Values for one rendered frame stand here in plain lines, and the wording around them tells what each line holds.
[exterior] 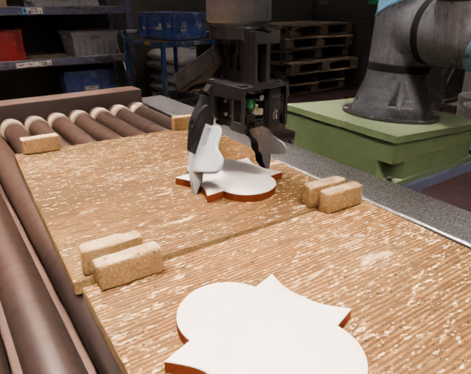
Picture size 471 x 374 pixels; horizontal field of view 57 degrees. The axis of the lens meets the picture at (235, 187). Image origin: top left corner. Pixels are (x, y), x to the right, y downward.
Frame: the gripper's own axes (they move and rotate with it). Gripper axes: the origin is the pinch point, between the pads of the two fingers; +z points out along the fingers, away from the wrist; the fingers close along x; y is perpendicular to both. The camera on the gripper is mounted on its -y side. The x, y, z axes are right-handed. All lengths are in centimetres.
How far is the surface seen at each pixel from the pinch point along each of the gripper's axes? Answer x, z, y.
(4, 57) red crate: 54, 26, -399
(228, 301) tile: -17.0, -0.7, 21.7
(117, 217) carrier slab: -16.9, 0.4, 0.4
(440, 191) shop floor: 234, 95, -76
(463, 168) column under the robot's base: 50, 8, 10
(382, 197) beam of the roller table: 16.3, 2.6, 13.9
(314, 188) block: 2.9, -2.1, 12.8
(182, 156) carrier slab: 0.2, 0.5, -12.7
